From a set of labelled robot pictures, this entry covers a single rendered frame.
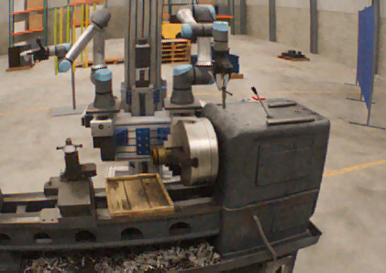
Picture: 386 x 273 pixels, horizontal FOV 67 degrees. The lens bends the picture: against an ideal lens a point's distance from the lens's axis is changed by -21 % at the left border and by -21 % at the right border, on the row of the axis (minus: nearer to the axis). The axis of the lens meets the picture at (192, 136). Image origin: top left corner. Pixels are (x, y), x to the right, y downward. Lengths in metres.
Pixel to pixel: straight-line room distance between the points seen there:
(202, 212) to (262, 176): 0.33
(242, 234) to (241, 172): 0.38
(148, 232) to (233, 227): 0.41
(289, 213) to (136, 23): 1.50
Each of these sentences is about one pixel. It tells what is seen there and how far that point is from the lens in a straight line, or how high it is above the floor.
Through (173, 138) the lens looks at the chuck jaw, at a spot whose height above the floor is 1.15.
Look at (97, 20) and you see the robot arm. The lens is 2.13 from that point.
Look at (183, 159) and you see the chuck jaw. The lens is 1.56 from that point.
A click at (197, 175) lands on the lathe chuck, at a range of 1.59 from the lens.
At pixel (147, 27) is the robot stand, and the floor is 1.65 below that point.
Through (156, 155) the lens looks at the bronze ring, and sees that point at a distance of 1.64.
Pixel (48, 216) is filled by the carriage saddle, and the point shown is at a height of 0.90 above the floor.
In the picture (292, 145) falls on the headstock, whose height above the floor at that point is 1.15.
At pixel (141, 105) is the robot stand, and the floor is 1.13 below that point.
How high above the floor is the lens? 1.76
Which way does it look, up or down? 21 degrees down
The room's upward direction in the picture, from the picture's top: straight up
